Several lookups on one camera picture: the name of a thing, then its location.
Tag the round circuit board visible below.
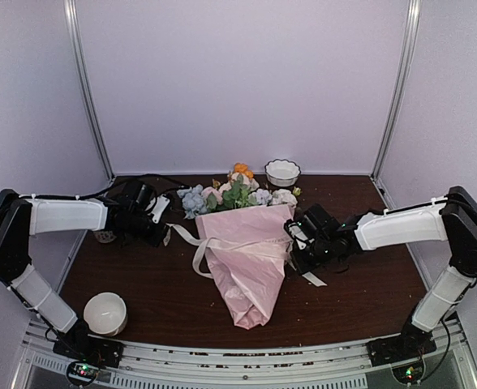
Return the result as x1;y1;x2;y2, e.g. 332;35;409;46
392;362;425;386
66;361;100;386

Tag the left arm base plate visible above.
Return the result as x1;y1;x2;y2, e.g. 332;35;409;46
53;332;123;368

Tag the aluminium right corner post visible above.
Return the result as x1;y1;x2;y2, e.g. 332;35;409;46
371;0;422;182

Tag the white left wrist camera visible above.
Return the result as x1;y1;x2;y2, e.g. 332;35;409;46
145;194;171;224

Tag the cream ribbon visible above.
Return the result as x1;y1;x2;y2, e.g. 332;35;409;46
163;222;328;287

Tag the left round circuit board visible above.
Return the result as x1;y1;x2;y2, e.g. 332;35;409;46
66;361;100;386

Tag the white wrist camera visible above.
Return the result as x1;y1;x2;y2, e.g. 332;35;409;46
284;220;307;250
145;194;171;224

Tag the blue flower bunch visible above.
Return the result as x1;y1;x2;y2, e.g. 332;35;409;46
177;184;208;220

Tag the aluminium corner post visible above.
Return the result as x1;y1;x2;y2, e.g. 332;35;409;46
371;0;422;182
63;0;114;180

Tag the plain white round bowl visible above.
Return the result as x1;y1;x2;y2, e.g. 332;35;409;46
83;292;128;337

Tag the pink flower bunch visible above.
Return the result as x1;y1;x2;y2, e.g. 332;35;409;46
201;172;260;212

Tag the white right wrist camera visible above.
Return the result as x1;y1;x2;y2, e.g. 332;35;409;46
284;220;307;250

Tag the patterned mug yellow inside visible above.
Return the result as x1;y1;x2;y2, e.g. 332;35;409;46
93;231;117;244

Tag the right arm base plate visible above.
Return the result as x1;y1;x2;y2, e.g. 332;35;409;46
367;331;437;367

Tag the orange flower stem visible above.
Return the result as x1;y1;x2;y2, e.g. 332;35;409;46
233;163;254;179

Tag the white scalloped bowl black rim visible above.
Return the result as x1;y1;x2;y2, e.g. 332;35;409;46
264;159;301;188

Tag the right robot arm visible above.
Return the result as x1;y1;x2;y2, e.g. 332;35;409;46
284;186;477;358

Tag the aluminium left corner post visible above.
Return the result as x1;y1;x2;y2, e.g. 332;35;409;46
63;0;114;180

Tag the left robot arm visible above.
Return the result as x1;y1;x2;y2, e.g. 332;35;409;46
0;178;172;360

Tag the white purple flower bunch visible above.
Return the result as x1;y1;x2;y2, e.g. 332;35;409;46
247;189;298;207

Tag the purple tissue paper sheet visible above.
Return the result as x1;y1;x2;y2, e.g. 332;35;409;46
196;204;294;330

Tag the right round circuit board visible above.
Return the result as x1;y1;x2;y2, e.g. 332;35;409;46
392;362;425;386

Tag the aluminium front rail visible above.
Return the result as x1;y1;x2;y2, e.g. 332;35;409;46
19;319;475;389

